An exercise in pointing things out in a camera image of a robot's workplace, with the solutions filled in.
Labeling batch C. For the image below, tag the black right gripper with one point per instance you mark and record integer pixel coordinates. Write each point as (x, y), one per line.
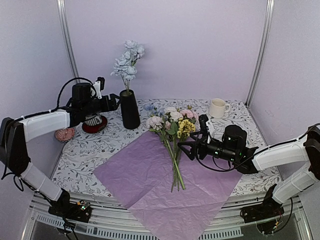
(192, 155)

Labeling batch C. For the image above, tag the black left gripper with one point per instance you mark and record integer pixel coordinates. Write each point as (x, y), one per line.
(113, 104)

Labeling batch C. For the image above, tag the white rose flower stem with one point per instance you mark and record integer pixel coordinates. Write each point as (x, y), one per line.
(172, 117)

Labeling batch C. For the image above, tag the light blue flower stem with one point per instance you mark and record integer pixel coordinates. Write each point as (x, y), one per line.
(125, 66)

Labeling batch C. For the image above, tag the purple pink wrapping paper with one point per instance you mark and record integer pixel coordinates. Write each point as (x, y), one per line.
(140, 177)

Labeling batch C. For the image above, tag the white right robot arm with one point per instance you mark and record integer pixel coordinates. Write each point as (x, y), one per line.
(232, 148)

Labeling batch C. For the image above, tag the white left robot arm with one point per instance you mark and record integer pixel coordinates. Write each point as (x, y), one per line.
(86, 100)

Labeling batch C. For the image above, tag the black tapered vase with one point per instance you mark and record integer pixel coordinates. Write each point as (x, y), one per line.
(129, 110)

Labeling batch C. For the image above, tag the yellow small flower sprig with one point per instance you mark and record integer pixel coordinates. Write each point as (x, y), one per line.
(185, 128)

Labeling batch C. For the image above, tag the striped grey teacup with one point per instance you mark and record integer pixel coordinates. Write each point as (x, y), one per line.
(93, 119)

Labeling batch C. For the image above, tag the pink rose flower stem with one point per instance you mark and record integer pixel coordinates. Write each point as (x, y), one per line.
(190, 113)

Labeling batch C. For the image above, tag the blue poppy flower stem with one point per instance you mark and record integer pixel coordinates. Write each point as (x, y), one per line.
(152, 110)

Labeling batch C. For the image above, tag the red lacquer saucer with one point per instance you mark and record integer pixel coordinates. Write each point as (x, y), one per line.
(95, 129)

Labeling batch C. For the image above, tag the floral patterned tablecloth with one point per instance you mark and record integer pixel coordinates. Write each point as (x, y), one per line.
(86, 151)

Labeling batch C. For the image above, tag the cream ceramic mug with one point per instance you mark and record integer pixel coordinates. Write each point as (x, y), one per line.
(218, 108)

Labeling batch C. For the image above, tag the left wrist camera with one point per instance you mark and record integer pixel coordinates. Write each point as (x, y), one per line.
(98, 86)

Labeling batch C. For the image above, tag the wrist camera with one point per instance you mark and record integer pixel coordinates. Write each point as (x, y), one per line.
(98, 86)
(205, 125)

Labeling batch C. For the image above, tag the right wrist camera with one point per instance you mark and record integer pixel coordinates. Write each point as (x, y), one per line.
(205, 125)

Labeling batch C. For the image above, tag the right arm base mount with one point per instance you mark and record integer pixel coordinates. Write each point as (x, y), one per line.
(269, 208)

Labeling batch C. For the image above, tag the aluminium front rail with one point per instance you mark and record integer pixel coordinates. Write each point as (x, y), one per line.
(109, 220)

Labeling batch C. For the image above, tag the left aluminium frame post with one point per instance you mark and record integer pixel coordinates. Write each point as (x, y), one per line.
(62, 13)

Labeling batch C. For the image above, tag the aluminium frame post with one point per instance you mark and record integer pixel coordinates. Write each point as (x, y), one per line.
(62, 13)
(270, 4)

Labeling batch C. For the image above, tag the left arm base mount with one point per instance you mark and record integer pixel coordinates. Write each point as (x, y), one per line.
(78, 211)

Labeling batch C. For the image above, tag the right aluminium frame post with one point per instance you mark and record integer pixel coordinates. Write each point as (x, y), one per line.
(270, 4)

